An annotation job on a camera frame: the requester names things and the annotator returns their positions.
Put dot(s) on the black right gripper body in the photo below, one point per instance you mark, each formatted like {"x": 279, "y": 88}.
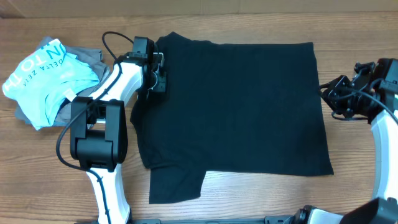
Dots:
{"x": 347, "y": 106}

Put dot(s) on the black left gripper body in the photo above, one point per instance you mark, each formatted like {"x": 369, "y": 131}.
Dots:
{"x": 159, "y": 82}

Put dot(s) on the black t-shirt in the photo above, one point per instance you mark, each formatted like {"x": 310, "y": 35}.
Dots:
{"x": 230, "y": 108}

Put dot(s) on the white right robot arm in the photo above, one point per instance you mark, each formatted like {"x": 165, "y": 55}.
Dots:
{"x": 371, "y": 95}

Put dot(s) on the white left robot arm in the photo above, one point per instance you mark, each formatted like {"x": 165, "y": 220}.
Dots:
{"x": 98, "y": 132}

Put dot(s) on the grey folded garment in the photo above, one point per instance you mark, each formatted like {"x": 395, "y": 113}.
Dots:
{"x": 94, "y": 58}

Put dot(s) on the light blue printed t-shirt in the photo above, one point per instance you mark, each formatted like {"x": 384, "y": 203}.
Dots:
{"x": 45, "y": 79}

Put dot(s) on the brown cardboard backboard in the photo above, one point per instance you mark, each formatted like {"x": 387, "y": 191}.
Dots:
{"x": 107, "y": 8}

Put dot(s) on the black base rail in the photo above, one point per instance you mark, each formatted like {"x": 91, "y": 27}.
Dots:
{"x": 266, "y": 220}

